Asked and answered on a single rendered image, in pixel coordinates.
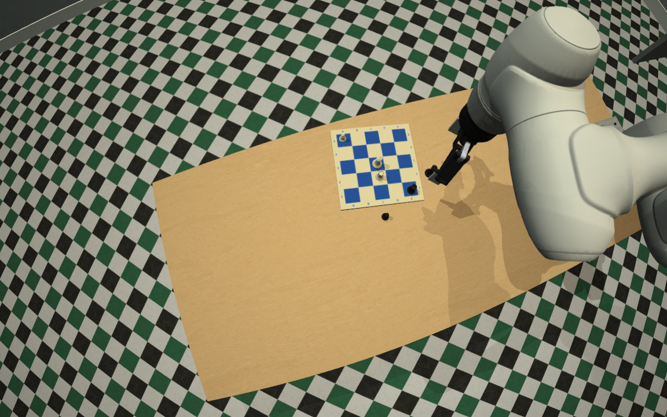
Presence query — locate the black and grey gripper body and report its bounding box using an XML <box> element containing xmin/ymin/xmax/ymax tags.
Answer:
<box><xmin>459</xmin><ymin>104</ymin><xmax>497</xmax><ymax>149</ymax></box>

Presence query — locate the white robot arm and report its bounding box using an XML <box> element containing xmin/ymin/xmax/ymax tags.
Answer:
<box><xmin>467</xmin><ymin>6</ymin><xmax>667</xmax><ymax>268</ymax></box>

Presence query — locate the blue and cream chessboard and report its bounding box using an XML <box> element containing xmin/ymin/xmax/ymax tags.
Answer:
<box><xmin>330</xmin><ymin>124</ymin><xmax>424</xmax><ymax>210</ymax></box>

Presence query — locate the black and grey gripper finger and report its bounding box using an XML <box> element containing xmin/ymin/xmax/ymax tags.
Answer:
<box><xmin>428</xmin><ymin>128</ymin><xmax>472</xmax><ymax>186</ymax></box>
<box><xmin>448</xmin><ymin>117</ymin><xmax>460</xmax><ymax>135</ymax></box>

